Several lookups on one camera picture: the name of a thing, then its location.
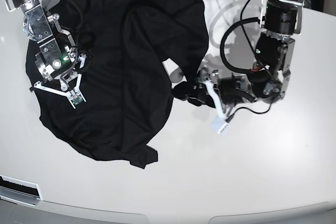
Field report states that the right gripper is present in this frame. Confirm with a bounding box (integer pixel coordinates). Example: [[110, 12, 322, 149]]
[[49, 45, 92, 88]]

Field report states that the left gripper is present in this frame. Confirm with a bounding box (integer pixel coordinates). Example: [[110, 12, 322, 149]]
[[172, 70, 256, 111]]

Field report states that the black t-shirt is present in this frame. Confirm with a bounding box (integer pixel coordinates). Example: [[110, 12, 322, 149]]
[[35, 0, 209, 168]]

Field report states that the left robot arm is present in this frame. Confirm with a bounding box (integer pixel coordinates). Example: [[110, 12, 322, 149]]
[[173, 0, 305, 111]]

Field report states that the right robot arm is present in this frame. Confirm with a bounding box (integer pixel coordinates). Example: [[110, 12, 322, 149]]
[[4, 0, 86, 92]]

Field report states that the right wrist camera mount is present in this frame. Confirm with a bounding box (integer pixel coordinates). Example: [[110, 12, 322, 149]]
[[28, 53, 88, 111]]

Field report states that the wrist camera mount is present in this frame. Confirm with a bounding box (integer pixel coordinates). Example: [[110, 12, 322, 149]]
[[195, 67, 229, 135], [28, 53, 88, 111]]

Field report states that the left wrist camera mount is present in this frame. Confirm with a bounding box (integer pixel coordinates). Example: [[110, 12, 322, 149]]
[[195, 67, 229, 135]]

